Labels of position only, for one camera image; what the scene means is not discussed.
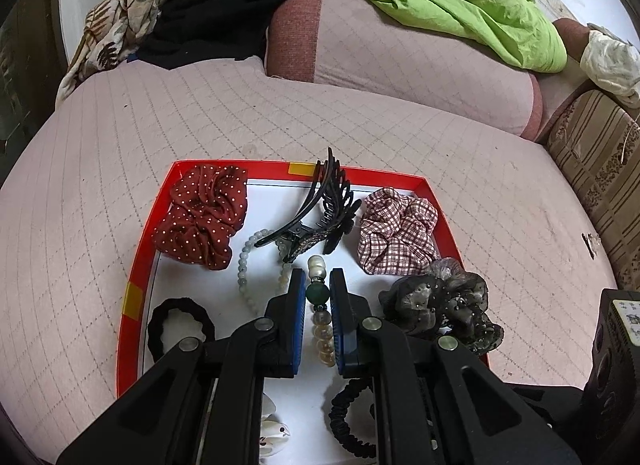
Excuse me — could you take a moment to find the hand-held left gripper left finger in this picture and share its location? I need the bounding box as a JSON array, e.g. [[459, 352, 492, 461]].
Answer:
[[55, 267, 307, 465]]

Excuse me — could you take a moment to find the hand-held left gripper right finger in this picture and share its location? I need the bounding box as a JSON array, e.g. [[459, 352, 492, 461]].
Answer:
[[329, 267, 583, 465]]

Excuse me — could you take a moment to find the pearl bracelet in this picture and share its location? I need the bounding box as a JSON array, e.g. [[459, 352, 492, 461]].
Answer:
[[305, 255, 337, 368]]

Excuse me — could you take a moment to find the pale green bead bracelet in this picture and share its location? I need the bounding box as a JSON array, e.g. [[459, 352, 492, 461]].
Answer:
[[237, 227, 296, 318]]

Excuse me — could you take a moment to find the grey sheer scrunchie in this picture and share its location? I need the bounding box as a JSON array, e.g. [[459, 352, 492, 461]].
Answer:
[[378, 257, 505, 358]]

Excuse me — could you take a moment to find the red cardboard tray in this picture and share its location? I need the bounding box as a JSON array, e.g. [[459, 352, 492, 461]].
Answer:
[[116, 160, 496, 465]]

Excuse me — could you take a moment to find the black hair claw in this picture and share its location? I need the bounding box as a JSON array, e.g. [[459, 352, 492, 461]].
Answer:
[[254, 147, 362, 263]]

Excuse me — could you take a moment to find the black hair tie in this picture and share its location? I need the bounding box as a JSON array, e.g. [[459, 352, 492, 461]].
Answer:
[[147, 297, 216, 363]]

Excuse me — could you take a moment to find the red plaid scrunchie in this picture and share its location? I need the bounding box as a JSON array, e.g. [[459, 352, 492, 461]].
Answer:
[[357, 187, 440, 277]]

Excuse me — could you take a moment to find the white dotted scrunchie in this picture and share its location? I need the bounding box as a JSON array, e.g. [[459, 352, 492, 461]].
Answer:
[[259, 392, 291, 458]]

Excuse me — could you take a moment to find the red polka dot scrunchie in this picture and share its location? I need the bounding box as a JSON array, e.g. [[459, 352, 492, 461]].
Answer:
[[152, 164, 249, 271]]

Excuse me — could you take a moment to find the striped brown cushion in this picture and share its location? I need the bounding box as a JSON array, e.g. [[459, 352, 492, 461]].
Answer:
[[542, 82, 640, 291]]

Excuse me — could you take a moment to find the pink bolster pillow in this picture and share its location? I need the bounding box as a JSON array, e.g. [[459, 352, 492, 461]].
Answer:
[[265, 0, 543, 140]]

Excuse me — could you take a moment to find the white crumpled cloth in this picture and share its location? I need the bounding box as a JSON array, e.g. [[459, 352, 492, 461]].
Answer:
[[580, 24, 640, 108]]

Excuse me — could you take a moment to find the black cloth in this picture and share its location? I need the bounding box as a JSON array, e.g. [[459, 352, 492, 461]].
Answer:
[[135, 0, 341, 70]]

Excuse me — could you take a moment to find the lime green cloth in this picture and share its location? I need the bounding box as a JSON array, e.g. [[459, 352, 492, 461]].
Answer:
[[330, 0, 568, 73]]

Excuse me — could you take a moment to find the reddish brown cushion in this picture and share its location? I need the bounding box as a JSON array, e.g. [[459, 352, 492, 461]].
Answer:
[[552, 17, 593, 63]]

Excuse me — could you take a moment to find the leaf print cloth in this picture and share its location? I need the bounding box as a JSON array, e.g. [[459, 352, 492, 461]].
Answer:
[[55, 0, 176, 108]]

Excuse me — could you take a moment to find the wooden glass panel door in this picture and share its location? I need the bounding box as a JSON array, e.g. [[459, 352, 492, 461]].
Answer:
[[0, 0, 66, 156]]

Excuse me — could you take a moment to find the dark ruffled hair tie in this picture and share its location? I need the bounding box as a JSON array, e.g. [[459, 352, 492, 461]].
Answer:
[[328, 377, 378, 460]]

